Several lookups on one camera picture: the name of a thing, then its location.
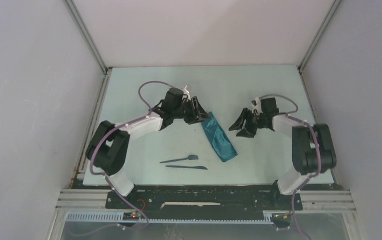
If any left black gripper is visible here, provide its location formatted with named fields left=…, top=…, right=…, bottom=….
left=172, top=96, right=211, bottom=126

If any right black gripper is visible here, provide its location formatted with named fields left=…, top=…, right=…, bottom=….
left=228, top=107, right=265, bottom=138

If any teal cloth napkin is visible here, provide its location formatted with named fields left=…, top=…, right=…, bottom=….
left=201, top=112, right=238, bottom=163

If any dark plastic knife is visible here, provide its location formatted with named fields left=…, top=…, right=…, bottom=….
left=166, top=165, right=208, bottom=170

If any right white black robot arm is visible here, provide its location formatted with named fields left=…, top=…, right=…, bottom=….
left=228, top=94, right=337, bottom=209

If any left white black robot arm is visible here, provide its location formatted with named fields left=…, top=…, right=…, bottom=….
left=85, top=87, right=210, bottom=208

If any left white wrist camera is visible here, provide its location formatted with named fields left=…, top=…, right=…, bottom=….
left=181, top=84, right=192, bottom=100

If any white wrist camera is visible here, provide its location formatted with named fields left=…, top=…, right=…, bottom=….
left=181, top=84, right=192, bottom=100
left=250, top=97, right=262, bottom=115

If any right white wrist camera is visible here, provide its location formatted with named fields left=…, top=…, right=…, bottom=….
left=250, top=97, right=262, bottom=115

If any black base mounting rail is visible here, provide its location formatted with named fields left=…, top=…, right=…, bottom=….
left=105, top=185, right=303, bottom=220

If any white slotted cable duct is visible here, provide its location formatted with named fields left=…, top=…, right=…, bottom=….
left=65, top=211, right=291, bottom=225

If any aluminium frame extrusion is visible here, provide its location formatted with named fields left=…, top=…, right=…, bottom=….
left=46, top=188, right=112, bottom=240

